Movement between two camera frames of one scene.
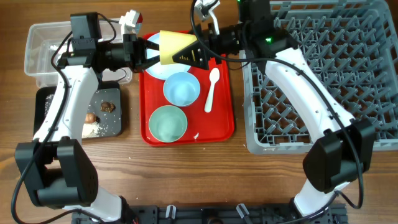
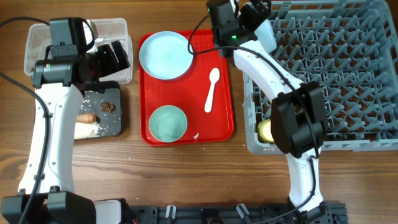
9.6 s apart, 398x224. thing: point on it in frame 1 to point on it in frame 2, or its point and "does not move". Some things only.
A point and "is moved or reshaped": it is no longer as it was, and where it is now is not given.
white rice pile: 89,129 does not move
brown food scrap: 107,106 does not move
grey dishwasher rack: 352,46 does not move
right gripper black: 196,46 to 252,21
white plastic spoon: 214,76 does not move
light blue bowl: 181,89 is moved or reshaped
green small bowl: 168,124 does not move
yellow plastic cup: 170,42 to 264,133
